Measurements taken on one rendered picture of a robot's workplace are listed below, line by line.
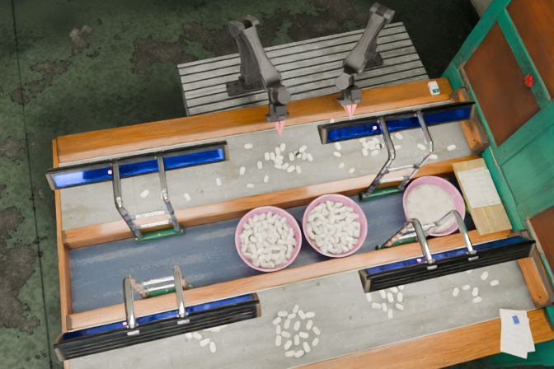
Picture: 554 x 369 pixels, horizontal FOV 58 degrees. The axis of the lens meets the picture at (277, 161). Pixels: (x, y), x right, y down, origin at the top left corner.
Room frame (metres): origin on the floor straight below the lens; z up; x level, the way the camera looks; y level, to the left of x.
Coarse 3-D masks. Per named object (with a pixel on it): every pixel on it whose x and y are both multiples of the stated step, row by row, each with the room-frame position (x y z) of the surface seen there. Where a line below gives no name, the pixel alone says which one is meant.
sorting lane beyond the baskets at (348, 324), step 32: (416, 256) 0.59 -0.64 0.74; (288, 288) 0.36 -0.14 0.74; (320, 288) 0.39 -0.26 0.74; (352, 288) 0.41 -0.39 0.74; (416, 288) 0.46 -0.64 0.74; (448, 288) 0.48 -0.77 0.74; (480, 288) 0.51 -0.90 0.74; (512, 288) 0.53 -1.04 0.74; (256, 320) 0.22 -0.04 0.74; (320, 320) 0.27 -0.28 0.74; (352, 320) 0.29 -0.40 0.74; (384, 320) 0.31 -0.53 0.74; (416, 320) 0.34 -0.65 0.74; (448, 320) 0.36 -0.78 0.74; (480, 320) 0.38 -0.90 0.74; (128, 352) 0.03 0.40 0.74; (160, 352) 0.05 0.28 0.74; (192, 352) 0.07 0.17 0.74; (224, 352) 0.09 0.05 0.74; (256, 352) 0.11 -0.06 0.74; (320, 352) 0.15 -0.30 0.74; (352, 352) 0.18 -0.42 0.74
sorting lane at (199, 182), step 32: (288, 128) 1.06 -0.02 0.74; (416, 128) 1.19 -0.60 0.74; (448, 128) 1.22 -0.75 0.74; (96, 160) 0.73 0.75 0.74; (256, 160) 0.88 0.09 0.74; (288, 160) 0.90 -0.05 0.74; (320, 160) 0.93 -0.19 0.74; (352, 160) 0.96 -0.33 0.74; (384, 160) 1.00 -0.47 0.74; (416, 160) 1.03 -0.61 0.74; (64, 192) 0.57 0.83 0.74; (96, 192) 0.60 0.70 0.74; (128, 192) 0.62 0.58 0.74; (160, 192) 0.65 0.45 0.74; (192, 192) 0.68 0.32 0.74; (224, 192) 0.70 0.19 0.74; (256, 192) 0.73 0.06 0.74; (64, 224) 0.44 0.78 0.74
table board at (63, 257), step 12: (60, 204) 0.52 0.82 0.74; (60, 216) 0.47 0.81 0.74; (60, 228) 0.42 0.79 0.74; (60, 240) 0.38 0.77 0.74; (60, 252) 0.33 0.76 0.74; (60, 264) 0.28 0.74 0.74; (60, 276) 0.24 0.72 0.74; (60, 288) 0.20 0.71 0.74; (60, 300) 0.16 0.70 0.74; (72, 312) 0.13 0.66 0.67
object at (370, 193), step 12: (384, 120) 0.96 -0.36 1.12; (420, 120) 1.00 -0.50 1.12; (384, 132) 0.92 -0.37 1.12; (432, 144) 0.90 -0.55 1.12; (384, 168) 0.82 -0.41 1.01; (396, 168) 0.86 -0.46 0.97; (408, 168) 0.87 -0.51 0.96; (384, 180) 0.85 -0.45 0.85; (396, 180) 0.86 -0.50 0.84; (408, 180) 0.88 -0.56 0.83; (372, 192) 0.84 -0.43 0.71; (384, 192) 0.85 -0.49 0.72; (396, 192) 0.87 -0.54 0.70
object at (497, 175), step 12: (444, 72) 1.53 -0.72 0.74; (456, 72) 1.47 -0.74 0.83; (456, 84) 1.43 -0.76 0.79; (492, 156) 1.07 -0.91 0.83; (492, 168) 1.03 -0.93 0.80; (504, 180) 0.96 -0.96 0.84; (504, 192) 0.92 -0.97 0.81; (504, 204) 0.88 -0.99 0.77; (516, 204) 0.86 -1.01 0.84; (516, 216) 0.82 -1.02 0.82; (516, 228) 0.78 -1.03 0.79; (552, 312) 0.46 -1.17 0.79; (552, 324) 0.42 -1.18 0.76; (540, 348) 0.34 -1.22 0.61; (552, 348) 0.34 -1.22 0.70; (492, 360) 0.32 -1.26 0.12; (504, 360) 0.32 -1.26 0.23; (516, 360) 0.32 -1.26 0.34; (528, 360) 0.31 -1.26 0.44; (540, 360) 0.31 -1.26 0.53; (552, 360) 0.30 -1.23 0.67
